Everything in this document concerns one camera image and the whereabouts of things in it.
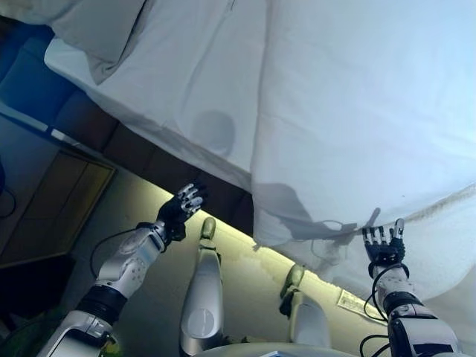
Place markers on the wooden nightstand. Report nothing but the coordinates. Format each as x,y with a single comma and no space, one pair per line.
56,204

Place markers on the white duvet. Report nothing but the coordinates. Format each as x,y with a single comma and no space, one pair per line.
353,111

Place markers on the beige pillow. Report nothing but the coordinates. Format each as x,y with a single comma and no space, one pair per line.
93,29

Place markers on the robot leg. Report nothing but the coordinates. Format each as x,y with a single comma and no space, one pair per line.
202,297
310,323

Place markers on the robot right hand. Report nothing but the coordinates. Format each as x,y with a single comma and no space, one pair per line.
385,253

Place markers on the white printed label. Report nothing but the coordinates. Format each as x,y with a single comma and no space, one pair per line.
353,303

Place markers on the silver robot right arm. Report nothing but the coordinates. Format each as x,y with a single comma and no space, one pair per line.
420,327

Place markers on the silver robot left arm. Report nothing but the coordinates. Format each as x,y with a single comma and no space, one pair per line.
126,260

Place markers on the black case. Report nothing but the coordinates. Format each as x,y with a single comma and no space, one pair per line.
29,286

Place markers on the grey robot torso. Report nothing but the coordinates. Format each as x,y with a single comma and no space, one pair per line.
279,349

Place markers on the robot right leg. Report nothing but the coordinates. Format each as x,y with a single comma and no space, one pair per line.
310,323

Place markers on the robot left leg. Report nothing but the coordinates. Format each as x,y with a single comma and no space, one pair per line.
202,297

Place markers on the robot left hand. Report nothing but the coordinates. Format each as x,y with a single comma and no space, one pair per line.
175,212

